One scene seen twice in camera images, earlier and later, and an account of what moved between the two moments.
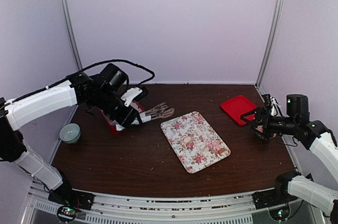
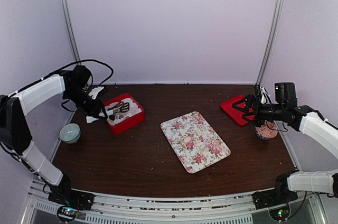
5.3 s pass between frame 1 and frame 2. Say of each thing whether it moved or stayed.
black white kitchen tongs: moved
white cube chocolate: stayed
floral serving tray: stayed
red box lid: stayed
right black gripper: moved
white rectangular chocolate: stayed
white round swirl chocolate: stayed
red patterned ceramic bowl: stayed
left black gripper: moved
